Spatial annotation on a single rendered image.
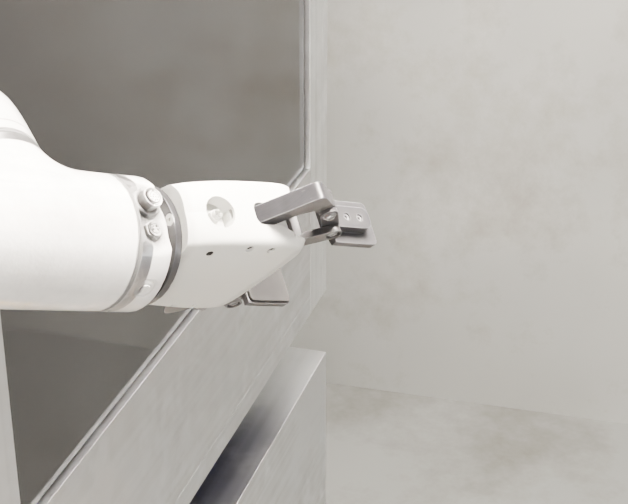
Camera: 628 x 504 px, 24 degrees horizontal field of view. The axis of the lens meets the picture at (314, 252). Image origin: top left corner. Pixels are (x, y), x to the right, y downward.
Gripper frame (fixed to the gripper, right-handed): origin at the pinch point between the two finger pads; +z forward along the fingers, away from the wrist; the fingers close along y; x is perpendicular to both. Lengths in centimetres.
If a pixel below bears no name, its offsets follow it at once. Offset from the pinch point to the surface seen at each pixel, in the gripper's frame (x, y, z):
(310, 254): -36, 65, 73
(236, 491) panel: -6, 74, 55
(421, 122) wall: -105, 121, 188
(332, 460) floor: -41, 174, 180
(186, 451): -6, 58, 35
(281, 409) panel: -18, 78, 71
